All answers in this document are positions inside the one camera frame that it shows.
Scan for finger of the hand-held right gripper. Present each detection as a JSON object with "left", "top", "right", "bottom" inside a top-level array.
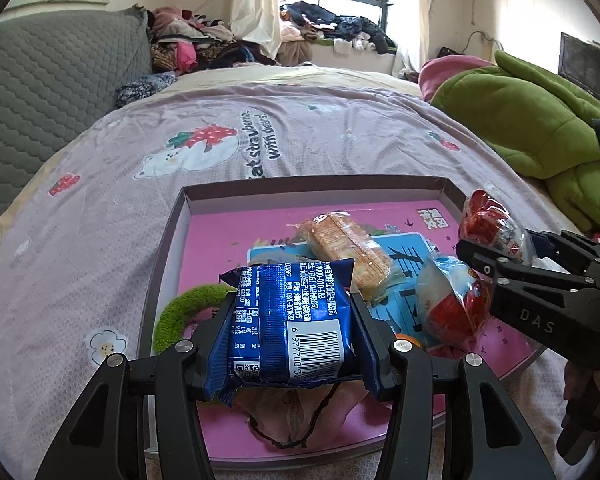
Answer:
[
  {"left": 525, "top": 229, "right": 600, "bottom": 286},
  {"left": 455, "top": 237, "right": 600, "bottom": 307}
]

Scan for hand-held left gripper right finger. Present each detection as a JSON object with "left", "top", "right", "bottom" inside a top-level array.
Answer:
[{"left": 349, "top": 290, "right": 556, "bottom": 480}]

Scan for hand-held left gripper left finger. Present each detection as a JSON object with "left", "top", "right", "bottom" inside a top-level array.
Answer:
[{"left": 35, "top": 290, "right": 241, "bottom": 480}]

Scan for green fuzzy ring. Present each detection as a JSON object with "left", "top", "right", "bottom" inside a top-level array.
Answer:
[{"left": 152, "top": 284, "right": 236, "bottom": 353}]

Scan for red egg toy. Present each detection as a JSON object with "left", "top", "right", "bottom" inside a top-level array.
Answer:
[
  {"left": 414, "top": 254, "right": 493, "bottom": 346},
  {"left": 458, "top": 189, "right": 536, "bottom": 266}
]

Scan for blue snack packet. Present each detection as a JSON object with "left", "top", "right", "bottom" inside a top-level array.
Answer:
[{"left": 219, "top": 258, "right": 356, "bottom": 407}]

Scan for grey tray with pink inside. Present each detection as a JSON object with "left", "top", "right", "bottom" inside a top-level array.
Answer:
[{"left": 139, "top": 175, "right": 541, "bottom": 463}]

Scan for clear cracker packet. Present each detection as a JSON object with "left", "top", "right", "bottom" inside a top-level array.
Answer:
[{"left": 287, "top": 212, "right": 401, "bottom": 298}]

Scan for person's right hand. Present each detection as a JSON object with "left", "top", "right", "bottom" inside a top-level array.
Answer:
[{"left": 555, "top": 360, "right": 600, "bottom": 466}]

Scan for green blanket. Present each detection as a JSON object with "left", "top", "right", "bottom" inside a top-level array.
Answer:
[{"left": 430, "top": 50, "right": 600, "bottom": 236}]

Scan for strawberry printed bedsheet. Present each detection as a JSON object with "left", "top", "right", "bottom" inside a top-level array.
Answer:
[{"left": 0, "top": 65, "right": 596, "bottom": 480}]

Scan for black television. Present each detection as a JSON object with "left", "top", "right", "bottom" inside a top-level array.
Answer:
[{"left": 559, "top": 31, "right": 600, "bottom": 118}]

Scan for white curtain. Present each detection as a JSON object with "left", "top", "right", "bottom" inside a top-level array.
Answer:
[
  {"left": 230, "top": 0, "right": 282, "bottom": 58},
  {"left": 395, "top": 0, "right": 431, "bottom": 78}
]

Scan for dark patterned cloth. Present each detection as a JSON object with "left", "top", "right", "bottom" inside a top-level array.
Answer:
[{"left": 115, "top": 71, "right": 177, "bottom": 109}]

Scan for dark clothes on windowsill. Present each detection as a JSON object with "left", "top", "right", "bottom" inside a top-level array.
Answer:
[{"left": 279, "top": 1, "right": 397, "bottom": 56}]

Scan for grey quilted headboard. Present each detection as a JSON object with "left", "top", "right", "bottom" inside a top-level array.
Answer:
[{"left": 0, "top": 7, "right": 153, "bottom": 238}]

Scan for pile of clothes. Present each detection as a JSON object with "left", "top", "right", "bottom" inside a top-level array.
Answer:
[{"left": 147, "top": 6, "right": 281, "bottom": 73}]

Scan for beige pouch with black cord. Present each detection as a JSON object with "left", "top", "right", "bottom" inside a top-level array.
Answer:
[{"left": 235, "top": 380, "right": 376, "bottom": 450}]

